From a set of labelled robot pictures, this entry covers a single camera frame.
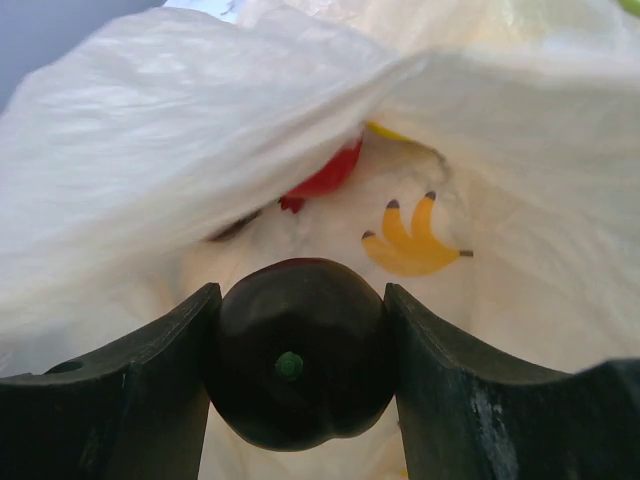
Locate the yellow fake banana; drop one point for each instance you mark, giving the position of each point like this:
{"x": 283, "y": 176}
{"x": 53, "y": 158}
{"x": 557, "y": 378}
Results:
{"x": 387, "y": 133}

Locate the dark fake plum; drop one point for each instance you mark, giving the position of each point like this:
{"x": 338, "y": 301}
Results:
{"x": 299, "y": 353}

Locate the red fake pomegranate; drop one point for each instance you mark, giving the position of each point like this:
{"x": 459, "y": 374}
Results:
{"x": 331, "y": 177}

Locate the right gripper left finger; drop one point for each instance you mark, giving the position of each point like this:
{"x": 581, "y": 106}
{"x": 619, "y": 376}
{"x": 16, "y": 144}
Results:
{"x": 135, "y": 408}

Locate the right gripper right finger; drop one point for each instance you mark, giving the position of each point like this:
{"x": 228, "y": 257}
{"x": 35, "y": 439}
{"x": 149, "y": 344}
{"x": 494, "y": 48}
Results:
{"x": 470, "y": 411}

